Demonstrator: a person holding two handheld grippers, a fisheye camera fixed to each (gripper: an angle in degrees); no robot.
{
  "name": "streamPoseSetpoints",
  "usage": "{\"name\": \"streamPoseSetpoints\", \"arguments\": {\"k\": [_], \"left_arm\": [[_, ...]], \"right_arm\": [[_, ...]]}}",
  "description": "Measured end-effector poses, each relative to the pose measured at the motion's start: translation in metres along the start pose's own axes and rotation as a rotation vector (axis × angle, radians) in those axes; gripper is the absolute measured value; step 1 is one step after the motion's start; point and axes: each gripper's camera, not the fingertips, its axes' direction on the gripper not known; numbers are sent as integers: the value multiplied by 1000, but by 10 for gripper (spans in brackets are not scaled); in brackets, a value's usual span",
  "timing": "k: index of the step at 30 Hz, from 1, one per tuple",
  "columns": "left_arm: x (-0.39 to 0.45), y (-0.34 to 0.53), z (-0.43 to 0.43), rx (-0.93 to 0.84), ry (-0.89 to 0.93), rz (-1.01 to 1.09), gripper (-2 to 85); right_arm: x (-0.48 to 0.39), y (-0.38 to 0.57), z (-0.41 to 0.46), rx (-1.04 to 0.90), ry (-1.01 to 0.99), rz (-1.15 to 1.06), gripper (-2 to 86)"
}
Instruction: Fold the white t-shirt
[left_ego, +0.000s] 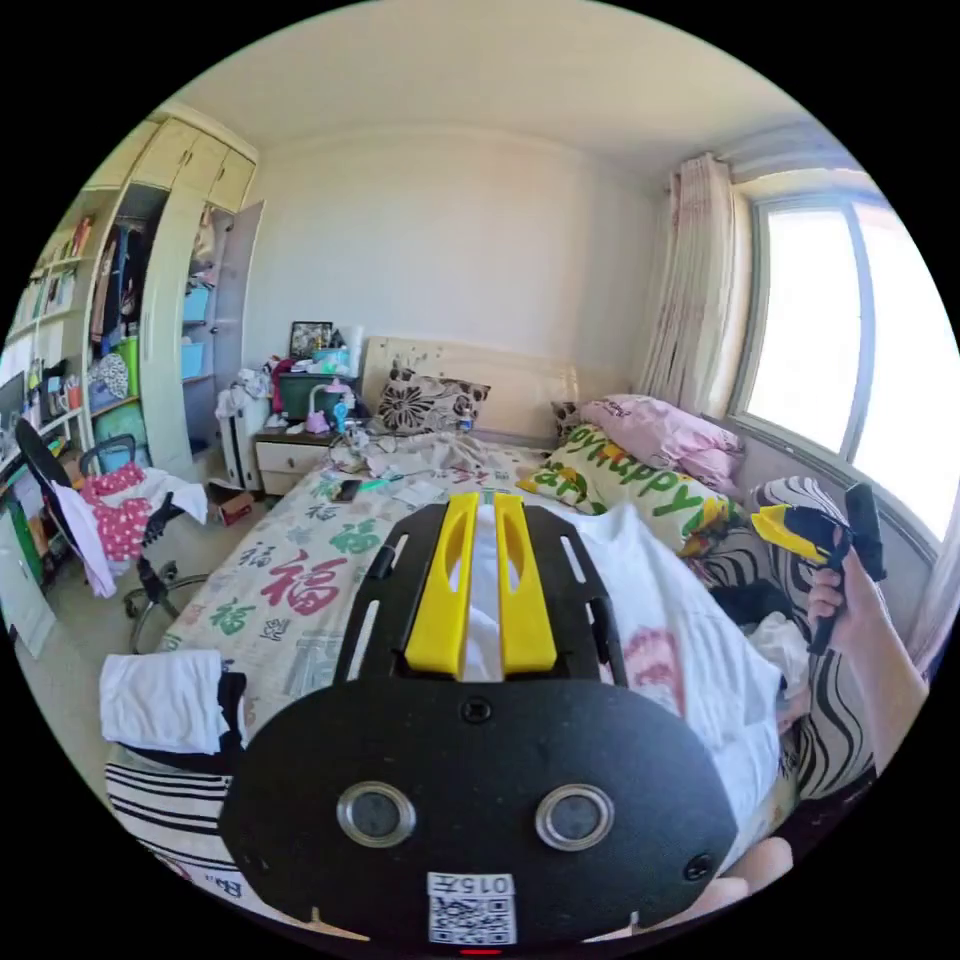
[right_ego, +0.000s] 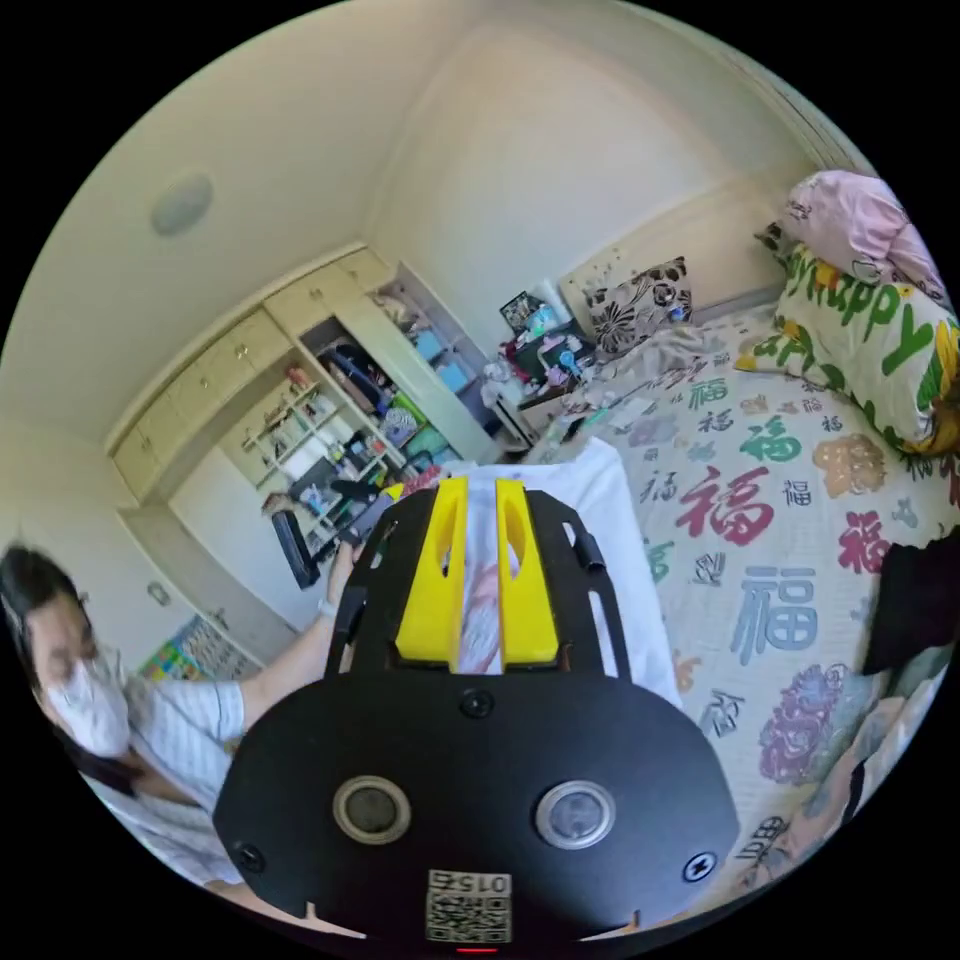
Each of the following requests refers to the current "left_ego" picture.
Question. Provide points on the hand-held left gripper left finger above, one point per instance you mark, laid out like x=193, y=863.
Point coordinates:
x=439, y=600

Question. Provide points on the black and white clothes heap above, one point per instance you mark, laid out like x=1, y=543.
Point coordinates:
x=750, y=604

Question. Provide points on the pile of clothes with stripes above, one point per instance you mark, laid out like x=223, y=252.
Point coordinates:
x=165, y=697

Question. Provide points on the cream wardrobe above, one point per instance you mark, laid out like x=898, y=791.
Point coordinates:
x=172, y=300

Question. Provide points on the bed with printed sheet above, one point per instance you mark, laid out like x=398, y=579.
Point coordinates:
x=247, y=600

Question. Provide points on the quilt with green letters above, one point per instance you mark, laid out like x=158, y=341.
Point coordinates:
x=645, y=472

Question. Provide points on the white t-shirt with pink print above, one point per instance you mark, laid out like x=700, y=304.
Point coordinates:
x=675, y=600

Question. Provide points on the beige curtain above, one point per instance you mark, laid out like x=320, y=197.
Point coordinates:
x=690, y=285

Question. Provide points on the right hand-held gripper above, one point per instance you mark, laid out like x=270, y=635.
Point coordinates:
x=814, y=529

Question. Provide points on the wall shelf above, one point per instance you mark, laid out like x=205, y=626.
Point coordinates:
x=45, y=300

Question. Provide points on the person's left hand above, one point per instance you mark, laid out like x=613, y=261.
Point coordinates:
x=757, y=870

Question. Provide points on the window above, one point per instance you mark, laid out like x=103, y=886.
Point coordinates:
x=810, y=322

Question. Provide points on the black and white zebra blanket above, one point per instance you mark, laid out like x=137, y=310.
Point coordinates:
x=832, y=712

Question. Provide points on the carton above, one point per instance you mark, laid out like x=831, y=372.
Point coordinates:
x=229, y=504

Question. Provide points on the small brown floral pillow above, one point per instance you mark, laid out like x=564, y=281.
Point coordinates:
x=564, y=420

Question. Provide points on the person's right hand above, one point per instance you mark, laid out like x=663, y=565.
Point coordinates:
x=825, y=600

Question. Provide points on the black office chair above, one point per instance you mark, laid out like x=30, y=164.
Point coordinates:
x=112, y=510

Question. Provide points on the water bottle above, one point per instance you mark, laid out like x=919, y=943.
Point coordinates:
x=465, y=421

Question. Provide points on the large brown floral pillow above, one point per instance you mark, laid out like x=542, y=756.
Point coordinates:
x=427, y=405

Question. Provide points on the pink quilt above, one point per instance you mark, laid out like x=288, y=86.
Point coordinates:
x=667, y=435

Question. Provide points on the person's right forearm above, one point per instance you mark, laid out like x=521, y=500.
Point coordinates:
x=885, y=675

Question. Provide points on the black phone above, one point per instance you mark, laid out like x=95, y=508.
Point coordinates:
x=346, y=491

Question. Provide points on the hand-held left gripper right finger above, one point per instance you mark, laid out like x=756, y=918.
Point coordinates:
x=525, y=600

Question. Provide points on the nightstand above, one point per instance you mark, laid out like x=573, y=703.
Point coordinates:
x=289, y=457

